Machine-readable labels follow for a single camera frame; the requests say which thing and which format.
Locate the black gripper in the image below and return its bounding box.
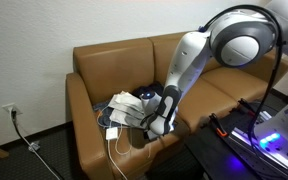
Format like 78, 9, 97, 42
143, 129, 162, 141

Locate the white charger cable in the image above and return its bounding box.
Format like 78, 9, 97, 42
97, 111, 133, 180

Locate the tan leather sofa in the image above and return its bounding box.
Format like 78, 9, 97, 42
65, 31, 288, 180

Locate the white folded cloth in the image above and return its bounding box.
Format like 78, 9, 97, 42
107, 91, 148, 129

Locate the white power adapter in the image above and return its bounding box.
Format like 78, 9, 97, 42
105, 127, 119, 141

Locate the dark navy cloth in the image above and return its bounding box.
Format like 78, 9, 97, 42
132, 81, 167, 99

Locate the blue denim cloth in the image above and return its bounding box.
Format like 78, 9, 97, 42
92, 101, 118, 129

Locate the black robot cart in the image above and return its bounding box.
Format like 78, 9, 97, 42
183, 96, 288, 180

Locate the black orange clamp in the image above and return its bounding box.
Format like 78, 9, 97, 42
208, 113, 228, 138

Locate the black red clamp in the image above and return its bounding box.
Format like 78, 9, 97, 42
237, 98, 262, 114

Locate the grey floor plug adapter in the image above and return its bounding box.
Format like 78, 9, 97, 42
28, 140, 41, 153

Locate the black floor power cable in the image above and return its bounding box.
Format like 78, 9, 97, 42
10, 109, 65, 180

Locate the white wall outlet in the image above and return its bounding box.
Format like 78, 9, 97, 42
2, 102, 22, 116

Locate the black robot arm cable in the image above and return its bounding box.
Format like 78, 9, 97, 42
200, 4, 287, 180

